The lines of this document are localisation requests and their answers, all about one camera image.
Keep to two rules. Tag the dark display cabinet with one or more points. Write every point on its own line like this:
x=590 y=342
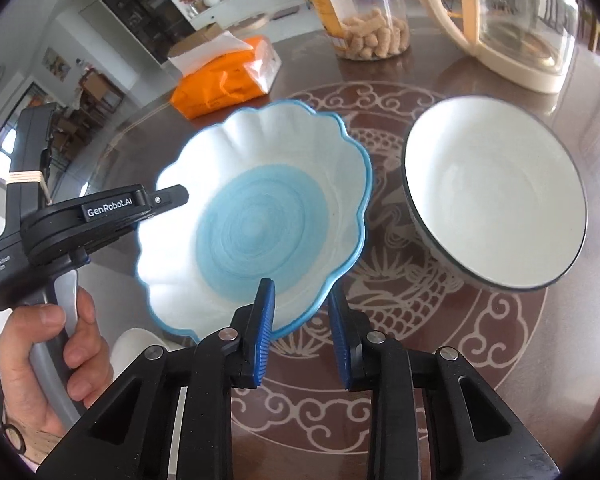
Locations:
x=140 y=10

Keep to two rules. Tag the white bowl dark rim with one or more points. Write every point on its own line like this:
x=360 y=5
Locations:
x=495 y=195

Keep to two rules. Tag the small white bowl blue print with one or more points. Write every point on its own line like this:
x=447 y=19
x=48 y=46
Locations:
x=135 y=342

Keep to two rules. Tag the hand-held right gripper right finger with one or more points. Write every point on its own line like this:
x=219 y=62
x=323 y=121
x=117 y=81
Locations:
x=340 y=340

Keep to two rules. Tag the clear plastic snack jar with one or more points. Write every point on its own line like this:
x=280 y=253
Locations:
x=370 y=35

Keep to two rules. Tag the cardboard box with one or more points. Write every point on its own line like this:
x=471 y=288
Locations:
x=195 y=40

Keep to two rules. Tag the wooden stool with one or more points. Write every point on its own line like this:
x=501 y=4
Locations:
x=250 y=22

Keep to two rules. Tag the white blue scalloped bowl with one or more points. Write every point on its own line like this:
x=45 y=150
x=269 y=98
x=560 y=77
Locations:
x=255 y=220

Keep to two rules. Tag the person's left forearm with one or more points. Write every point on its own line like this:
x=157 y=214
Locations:
x=32 y=447

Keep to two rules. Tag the person's left hand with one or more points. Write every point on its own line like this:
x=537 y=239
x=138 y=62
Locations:
x=87 y=360

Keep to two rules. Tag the wooden dining chair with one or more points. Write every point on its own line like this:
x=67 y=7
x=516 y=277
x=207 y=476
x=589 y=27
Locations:
x=97 y=92

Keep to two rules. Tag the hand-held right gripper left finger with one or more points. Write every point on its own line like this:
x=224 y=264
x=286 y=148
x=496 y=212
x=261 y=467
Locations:
x=262 y=330

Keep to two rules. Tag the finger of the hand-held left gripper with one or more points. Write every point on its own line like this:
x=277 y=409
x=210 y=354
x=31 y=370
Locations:
x=172 y=196

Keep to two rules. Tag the wall picture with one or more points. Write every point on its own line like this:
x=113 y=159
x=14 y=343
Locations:
x=56 y=62

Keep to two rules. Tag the orange tissue pack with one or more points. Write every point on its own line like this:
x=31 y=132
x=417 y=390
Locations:
x=220 y=80

